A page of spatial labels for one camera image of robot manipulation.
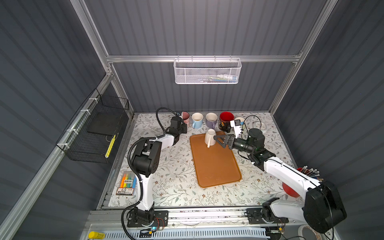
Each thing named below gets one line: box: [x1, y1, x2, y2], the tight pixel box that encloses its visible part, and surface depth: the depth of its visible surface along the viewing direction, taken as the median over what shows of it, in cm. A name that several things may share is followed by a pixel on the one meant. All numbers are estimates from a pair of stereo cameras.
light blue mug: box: [191, 112, 204, 129], surface depth 107 cm
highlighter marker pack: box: [116, 170, 138, 196], surface depth 84 cm
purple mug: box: [205, 112, 218, 129], surface depth 111 cm
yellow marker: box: [88, 231, 106, 239], surface depth 64 cm
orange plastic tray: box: [190, 131, 242, 188], surface depth 93 cm
